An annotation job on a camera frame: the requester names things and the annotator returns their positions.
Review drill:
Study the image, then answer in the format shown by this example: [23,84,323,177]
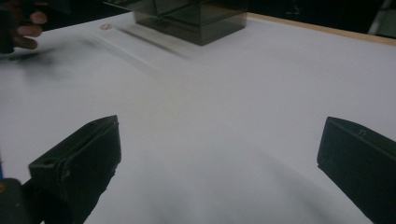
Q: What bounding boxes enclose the dark transparent plastic box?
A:
[104,0,248,47]

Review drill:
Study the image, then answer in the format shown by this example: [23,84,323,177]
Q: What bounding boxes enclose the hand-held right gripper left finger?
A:
[28,114,122,224]

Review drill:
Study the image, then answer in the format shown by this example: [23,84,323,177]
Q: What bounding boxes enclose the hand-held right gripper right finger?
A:
[317,116,396,224]

